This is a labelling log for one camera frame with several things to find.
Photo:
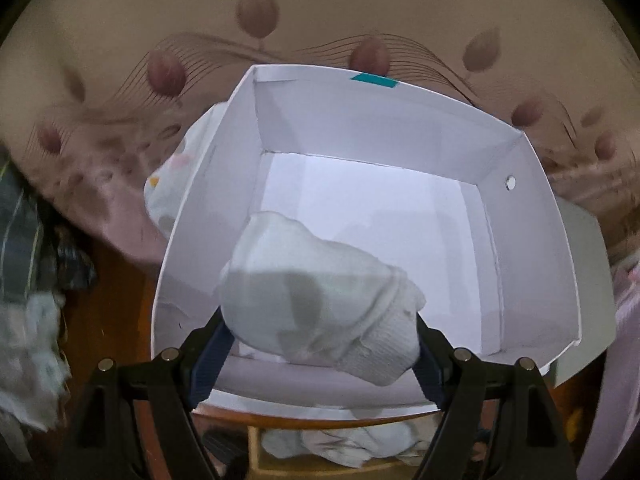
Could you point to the white cardboard shoe box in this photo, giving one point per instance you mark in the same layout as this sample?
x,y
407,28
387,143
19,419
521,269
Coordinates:
x,y
380,195

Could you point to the plaid cloth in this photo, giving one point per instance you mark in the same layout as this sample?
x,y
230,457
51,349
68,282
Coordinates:
x,y
20,230

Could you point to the white plastic bag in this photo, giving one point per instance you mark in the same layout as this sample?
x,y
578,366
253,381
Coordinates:
x,y
30,350

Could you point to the white ribbed knit garment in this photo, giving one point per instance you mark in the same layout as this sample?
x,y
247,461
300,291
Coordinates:
x,y
310,285

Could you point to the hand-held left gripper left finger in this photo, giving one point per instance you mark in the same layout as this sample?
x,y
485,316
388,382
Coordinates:
x,y
212,360

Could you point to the white dotted cloth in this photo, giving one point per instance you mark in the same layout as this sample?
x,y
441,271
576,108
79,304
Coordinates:
x,y
162,200

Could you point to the pale pink cloth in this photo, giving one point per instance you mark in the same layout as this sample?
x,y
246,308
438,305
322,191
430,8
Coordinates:
x,y
620,360

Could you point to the brown wooden nightstand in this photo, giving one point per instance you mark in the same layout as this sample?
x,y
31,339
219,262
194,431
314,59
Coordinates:
x,y
120,300

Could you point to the white cotton underwear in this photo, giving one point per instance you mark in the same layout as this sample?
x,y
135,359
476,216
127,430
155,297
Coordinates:
x,y
350,442

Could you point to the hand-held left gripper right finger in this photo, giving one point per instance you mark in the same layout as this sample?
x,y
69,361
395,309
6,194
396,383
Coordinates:
x,y
427,366

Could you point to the floral bed sheet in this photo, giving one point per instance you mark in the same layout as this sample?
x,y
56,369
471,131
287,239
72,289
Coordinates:
x,y
150,25

